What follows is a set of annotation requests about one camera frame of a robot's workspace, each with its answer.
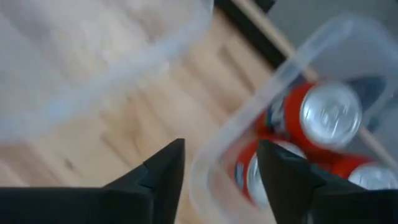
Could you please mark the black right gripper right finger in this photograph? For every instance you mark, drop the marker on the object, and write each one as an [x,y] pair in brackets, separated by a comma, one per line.
[311,202]

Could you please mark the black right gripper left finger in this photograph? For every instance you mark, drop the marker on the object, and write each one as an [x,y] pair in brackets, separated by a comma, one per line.
[93,205]

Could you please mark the red Coca-Cola can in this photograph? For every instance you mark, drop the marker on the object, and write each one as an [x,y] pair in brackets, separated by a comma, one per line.
[248,177]

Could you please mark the black aluminium table frame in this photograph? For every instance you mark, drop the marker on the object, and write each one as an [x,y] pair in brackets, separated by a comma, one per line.
[248,31]

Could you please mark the clear plastic bin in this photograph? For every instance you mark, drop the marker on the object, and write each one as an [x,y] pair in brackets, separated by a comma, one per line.
[342,46]
[77,62]

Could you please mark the red soda can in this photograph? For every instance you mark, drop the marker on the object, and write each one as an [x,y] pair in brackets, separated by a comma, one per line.
[370,175]
[329,115]

